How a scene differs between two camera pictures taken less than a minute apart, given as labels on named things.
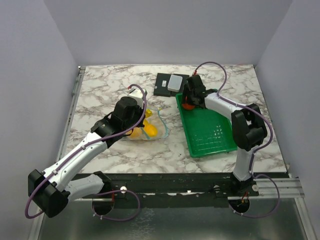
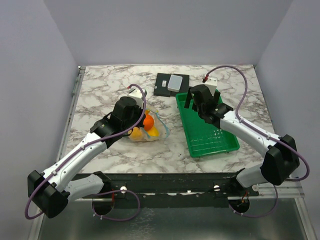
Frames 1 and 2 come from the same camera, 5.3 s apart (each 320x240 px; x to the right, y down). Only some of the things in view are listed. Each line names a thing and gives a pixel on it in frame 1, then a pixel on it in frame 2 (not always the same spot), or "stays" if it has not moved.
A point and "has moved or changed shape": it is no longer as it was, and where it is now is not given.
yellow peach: x=136 y=133 stays
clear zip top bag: x=154 y=128 stays
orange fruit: x=187 y=107 has moved or changed shape
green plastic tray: x=206 y=131 stays
